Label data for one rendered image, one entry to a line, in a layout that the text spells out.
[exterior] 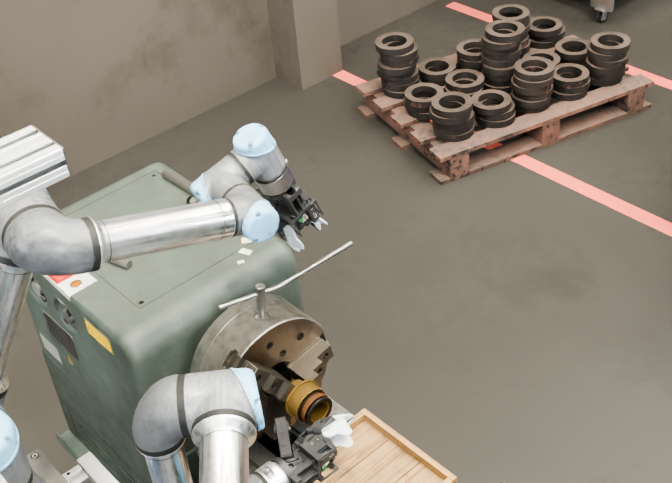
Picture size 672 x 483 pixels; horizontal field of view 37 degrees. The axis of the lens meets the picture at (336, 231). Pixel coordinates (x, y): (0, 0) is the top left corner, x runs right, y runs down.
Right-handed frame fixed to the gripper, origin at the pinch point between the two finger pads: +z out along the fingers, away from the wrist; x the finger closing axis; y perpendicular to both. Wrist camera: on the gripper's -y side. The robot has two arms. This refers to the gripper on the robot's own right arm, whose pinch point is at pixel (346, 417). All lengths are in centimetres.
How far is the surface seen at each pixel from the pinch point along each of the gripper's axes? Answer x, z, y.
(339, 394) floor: -107, 65, -89
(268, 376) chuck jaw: 8.2, -8.5, -15.0
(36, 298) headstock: 3, -31, -83
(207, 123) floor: -107, 145, -287
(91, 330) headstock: 13, -30, -52
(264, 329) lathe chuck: 16.2, -4.6, -19.9
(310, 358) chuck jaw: 3.8, 4.0, -16.4
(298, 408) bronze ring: 2.4, -6.9, -7.6
